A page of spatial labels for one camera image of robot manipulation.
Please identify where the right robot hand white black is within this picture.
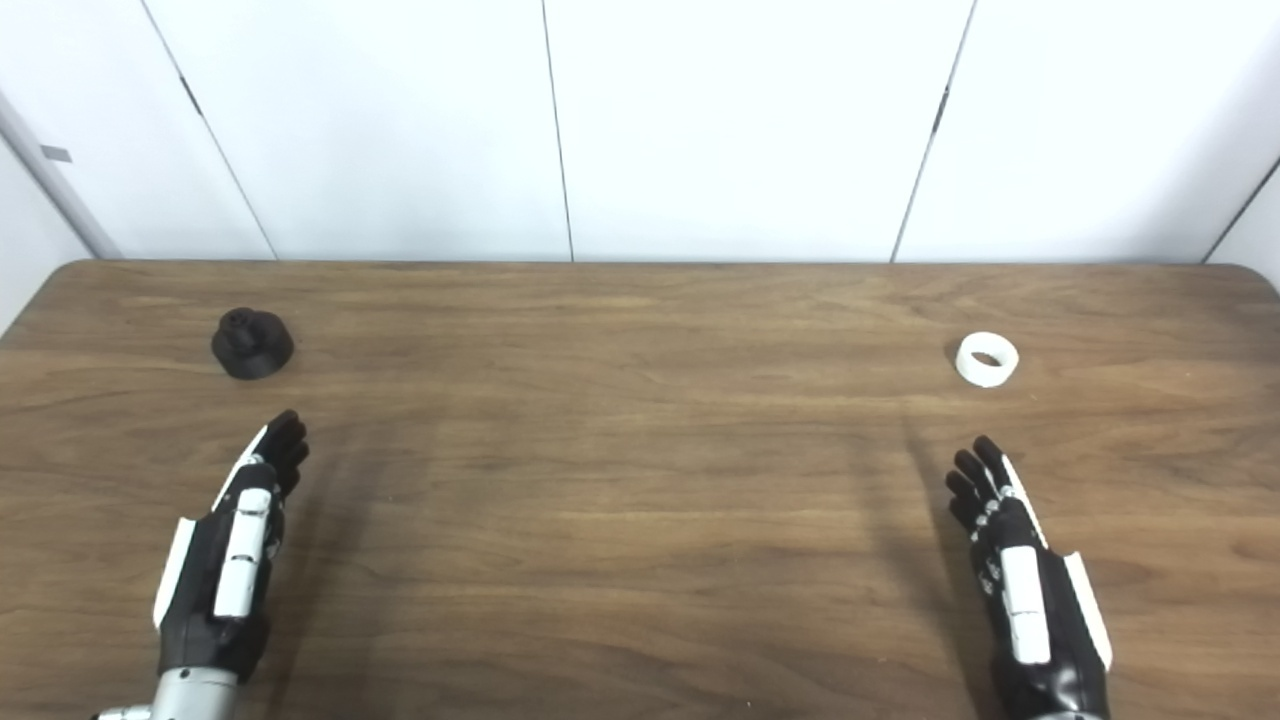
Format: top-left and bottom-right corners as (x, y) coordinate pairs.
(944, 435), (1114, 720)

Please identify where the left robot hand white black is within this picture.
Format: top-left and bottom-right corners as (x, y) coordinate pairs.
(153, 409), (311, 683)

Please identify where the round black part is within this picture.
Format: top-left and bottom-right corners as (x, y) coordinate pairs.
(211, 308), (296, 381)

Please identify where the white ring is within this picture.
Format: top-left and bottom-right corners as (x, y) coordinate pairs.
(955, 332), (1020, 388)

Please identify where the grey corner pole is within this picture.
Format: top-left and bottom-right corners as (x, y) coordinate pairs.
(0, 88), (123, 260)

